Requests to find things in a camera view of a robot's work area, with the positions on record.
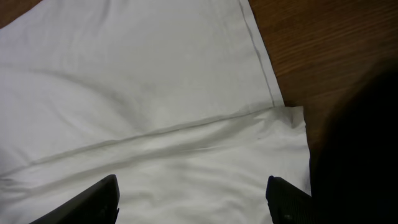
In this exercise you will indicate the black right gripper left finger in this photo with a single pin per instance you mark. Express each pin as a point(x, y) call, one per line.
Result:
point(96, 205)

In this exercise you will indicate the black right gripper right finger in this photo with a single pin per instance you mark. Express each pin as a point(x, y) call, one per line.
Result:
point(288, 204)

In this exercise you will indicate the white printed t-shirt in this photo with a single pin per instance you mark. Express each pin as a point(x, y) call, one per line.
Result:
point(178, 99)

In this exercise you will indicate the black garment right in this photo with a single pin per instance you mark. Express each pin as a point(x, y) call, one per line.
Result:
point(354, 178)

